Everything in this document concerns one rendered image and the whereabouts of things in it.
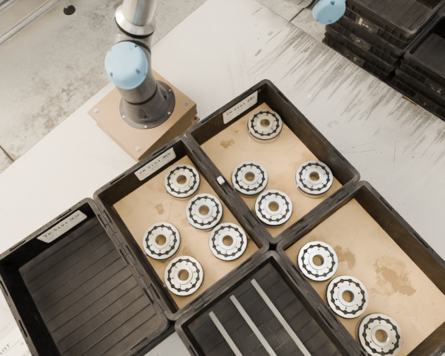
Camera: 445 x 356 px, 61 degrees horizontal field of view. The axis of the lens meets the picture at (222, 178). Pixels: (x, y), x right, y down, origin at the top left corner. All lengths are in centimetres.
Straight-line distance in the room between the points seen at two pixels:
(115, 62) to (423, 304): 102
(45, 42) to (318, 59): 186
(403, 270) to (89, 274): 83
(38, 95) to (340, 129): 184
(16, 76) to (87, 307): 189
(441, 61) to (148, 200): 150
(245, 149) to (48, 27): 201
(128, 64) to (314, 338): 87
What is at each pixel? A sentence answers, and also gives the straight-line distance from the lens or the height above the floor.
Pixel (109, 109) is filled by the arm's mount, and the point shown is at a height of 79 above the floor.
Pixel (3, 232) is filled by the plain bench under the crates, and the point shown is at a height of 70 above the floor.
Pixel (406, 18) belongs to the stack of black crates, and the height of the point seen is 49.
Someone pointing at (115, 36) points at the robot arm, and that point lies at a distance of 121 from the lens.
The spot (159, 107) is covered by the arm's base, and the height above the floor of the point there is 84.
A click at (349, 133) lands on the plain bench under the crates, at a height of 70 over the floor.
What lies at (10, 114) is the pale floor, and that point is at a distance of 259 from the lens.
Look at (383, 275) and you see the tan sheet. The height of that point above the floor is 83.
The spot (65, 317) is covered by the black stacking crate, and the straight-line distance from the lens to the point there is 113.
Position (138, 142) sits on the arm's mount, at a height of 80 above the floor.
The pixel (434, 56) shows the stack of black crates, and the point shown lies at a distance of 207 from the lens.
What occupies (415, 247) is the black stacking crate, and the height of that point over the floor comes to 90.
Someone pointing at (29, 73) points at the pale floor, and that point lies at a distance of 270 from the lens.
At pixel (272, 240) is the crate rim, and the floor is 93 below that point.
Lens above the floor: 185
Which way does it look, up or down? 68 degrees down
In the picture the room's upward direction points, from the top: 10 degrees counter-clockwise
